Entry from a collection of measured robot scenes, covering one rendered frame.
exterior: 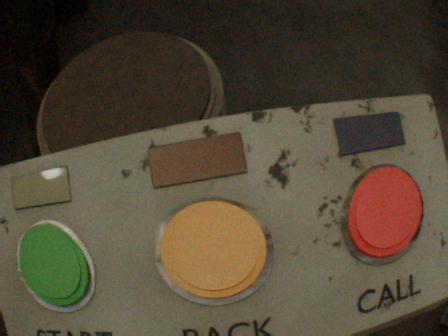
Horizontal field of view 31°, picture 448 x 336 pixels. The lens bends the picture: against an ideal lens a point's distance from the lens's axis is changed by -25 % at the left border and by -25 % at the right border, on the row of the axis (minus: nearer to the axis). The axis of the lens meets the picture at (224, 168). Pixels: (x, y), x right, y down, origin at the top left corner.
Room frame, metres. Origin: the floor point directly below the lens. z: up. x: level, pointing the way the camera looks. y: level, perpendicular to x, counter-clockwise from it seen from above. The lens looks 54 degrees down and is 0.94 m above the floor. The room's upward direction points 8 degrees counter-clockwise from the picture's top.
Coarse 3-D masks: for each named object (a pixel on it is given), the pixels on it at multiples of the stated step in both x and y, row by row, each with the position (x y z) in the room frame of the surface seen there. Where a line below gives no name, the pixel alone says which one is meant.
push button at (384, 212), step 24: (384, 168) 0.23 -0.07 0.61; (360, 192) 0.22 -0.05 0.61; (384, 192) 0.21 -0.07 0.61; (408, 192) 0.21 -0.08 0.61; (360, 216) 0.21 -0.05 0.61; (384, 216) 0.20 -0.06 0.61; (408, 216) 0.20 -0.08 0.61; (360, 240) 0.20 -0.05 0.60; (384, 240) 0.19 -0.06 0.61; (408, 240) 0.19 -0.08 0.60
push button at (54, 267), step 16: (48, 224) 0.22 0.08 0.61; (32, 240) 0.21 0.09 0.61; (48, 240) 0.21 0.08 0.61; (64, 240) 0.21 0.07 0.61; (32, 256) 0.20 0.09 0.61; (48, 256) 0.20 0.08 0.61; (64, 256) 0.20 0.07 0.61; (80, 256) 0.21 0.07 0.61; (32, 272) 0.20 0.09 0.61; (48, 272) 0.20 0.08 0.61; (64, 272) 0.20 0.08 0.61; (80, 272) 0.20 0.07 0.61; (32, 288) 0.19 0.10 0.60; (48, 288) 0.19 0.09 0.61; (64, 288) 0.19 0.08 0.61; (80, 288) 0.19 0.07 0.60; (64, 304) 0.18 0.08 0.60
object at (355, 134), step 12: (336, 120) 0.25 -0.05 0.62; (348, 120) 0.25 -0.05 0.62; (360, 120) 0.25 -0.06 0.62; (372, 120) 0.25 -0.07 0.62; (384, 120) 0.25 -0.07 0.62; (396, 120) 0.25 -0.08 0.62; (336, 132) 0.25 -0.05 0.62; (348, 132) 0.25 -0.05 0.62; (360, 132) 0.25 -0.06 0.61; (372, 132) 0.24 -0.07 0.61; (384, 132) 0.24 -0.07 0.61; (396, 132) 0.24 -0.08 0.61; (348, 144) 0.24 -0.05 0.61; (360, 144) 0.24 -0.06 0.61; (372, 144) 0.24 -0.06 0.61; (384, 144) 0.24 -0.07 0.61; (396, 144) 0.24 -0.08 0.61
